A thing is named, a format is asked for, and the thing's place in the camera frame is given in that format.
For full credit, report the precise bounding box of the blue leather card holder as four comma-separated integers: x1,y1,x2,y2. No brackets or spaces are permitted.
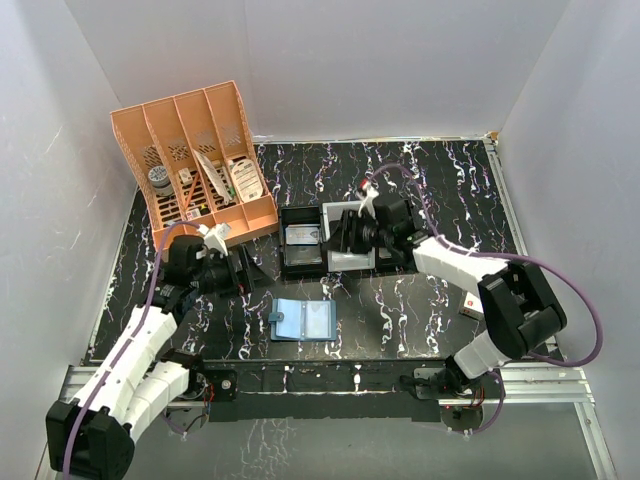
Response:
268,298,337,342

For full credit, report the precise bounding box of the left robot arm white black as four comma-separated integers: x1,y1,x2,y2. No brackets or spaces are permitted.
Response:
45,223,267,479

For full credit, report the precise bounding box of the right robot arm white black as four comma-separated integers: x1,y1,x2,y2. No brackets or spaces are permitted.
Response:
322,193,567,397

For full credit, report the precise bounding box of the silver card in tray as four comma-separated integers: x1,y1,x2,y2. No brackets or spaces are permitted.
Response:
284,224,321,246

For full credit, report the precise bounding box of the white plastic bin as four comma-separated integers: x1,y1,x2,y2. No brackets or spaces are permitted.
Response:
321,201,375,272

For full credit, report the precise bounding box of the black tray right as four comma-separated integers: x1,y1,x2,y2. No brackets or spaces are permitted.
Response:
375,245,418,274

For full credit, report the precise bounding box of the black tray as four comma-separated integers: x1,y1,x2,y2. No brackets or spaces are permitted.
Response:
278,205,328,280
375,245,418,274

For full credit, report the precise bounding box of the black tray left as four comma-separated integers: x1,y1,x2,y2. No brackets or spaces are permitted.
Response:
278,205,328,280

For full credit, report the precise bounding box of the white labelled blister pack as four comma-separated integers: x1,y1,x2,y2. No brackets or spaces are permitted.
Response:
230,158,264,203

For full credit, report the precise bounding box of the orange pencil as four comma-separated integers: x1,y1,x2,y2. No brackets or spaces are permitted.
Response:
181,172,200,210

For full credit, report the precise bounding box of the white paper packet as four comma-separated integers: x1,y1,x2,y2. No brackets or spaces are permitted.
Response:
193,150,232,205

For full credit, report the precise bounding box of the small white eraser box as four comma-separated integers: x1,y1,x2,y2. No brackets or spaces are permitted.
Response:
178,168,193,185

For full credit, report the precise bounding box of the roll of tape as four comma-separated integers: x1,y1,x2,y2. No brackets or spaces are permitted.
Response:
148,165,174,197

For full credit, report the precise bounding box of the small white red box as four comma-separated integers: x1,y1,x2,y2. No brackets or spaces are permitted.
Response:
459,292,484,320

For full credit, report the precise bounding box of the orange plastic file organizer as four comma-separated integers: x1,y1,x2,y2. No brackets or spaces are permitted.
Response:
110,81,278,251

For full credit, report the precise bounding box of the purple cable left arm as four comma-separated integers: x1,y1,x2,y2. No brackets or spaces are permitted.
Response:
59,221,211,480

